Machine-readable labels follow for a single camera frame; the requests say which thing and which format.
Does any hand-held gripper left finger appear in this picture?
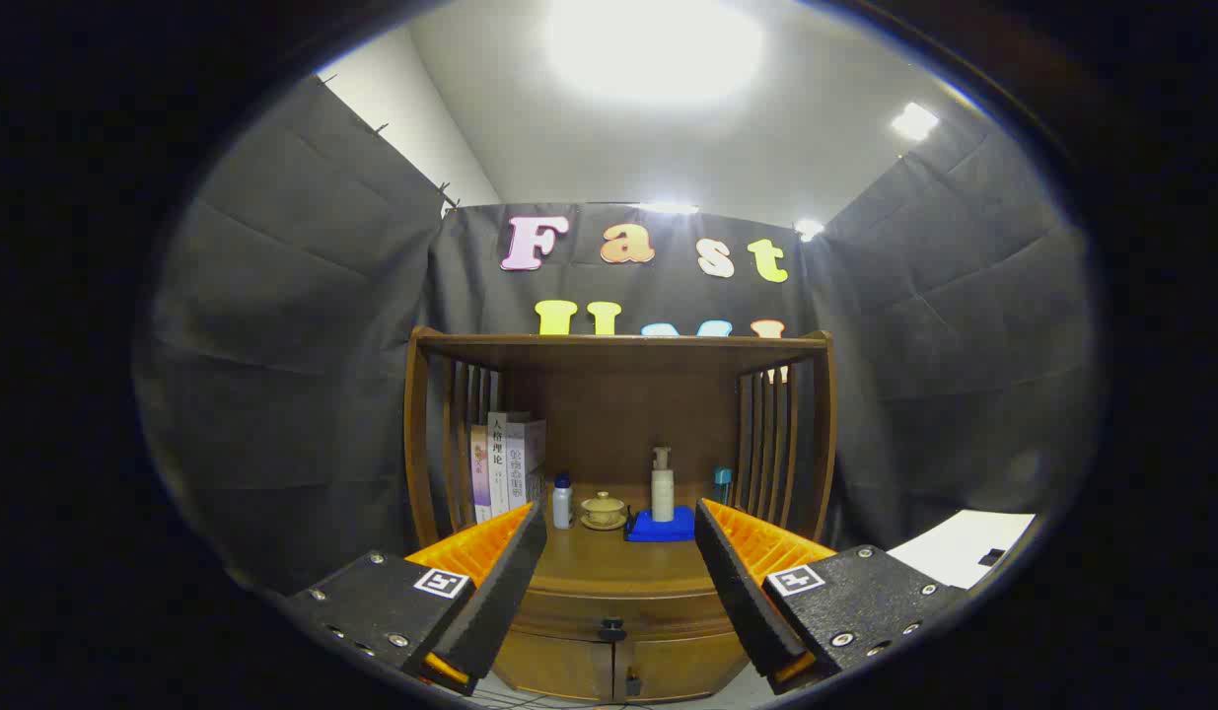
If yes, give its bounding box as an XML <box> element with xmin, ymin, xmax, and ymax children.
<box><xmin>285</xmin><ymin>500</ymin><xmax>548</xmax><ymax>697</ymax></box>

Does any white patterned cover book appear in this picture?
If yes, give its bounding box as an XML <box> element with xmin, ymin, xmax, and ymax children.
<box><xmin>505</xmin><ymin>418</ymin><xmax>547</xmax><ymax>510</ymax></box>

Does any white pump bottle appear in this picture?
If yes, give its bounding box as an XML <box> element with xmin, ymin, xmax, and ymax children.
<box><xmin>651</xmin><ymin>447</ymin><xmax>676</xmax><ymax>523</ymax></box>

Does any purple spine book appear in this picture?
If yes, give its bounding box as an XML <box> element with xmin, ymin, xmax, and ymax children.
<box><xmin>470</xmin><ymin>424</ymin><xmax>492</xmax><ymax>524</ymax></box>

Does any wooden countertop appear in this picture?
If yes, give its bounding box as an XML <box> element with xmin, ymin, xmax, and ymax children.
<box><xmin>532</xmin><ymin>483</ymin><xmax>713</xmax><ymax>597</ymax></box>

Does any blue folded cloth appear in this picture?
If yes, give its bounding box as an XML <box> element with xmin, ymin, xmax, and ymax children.
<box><xmin>625</xmin><ymin>506</ymin><xmax>696</xmax><ymax>543</ymax></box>

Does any tall white book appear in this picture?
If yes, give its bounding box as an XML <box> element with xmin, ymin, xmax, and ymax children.
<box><xmin>486</xmin><ymin>412</ymin><xmax>512</xmax><ymax>517</ymax></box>

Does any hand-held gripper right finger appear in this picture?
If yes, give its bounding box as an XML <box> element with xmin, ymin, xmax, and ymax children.
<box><xmin>694</xmin><ymin>498</ymin><xmax>969</xmax><ymax>695</ymax></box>

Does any yellow lidded teacup with saucer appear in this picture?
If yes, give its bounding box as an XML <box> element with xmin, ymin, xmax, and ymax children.
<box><xmin>580</xmin><ymin>491</ymin><xmax>629</xmax><ymax>532</ymax></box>

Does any wooden drawer with black knob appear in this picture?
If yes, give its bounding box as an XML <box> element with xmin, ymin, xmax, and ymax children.
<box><xmin>515</xmin><ymin>588</ymin><xmax>738</xmax><ymax>644</ymax></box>

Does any wooden cabinet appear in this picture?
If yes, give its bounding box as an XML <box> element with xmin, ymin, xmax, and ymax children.
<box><xmin>403</xmin><ymin>327</ymin><xmax>838</xmax><ymax>703</ymax></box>

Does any wooden cabinet door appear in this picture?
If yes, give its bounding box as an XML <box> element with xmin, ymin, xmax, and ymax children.
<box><xmin>492</xmin><ymin>631</ymin><xmax>617</xmax><ymax>703</ymax></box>
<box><xmin>613</xmin><ymin>631</ymin><xmax>750</xmax><ymax>703</ymax></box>

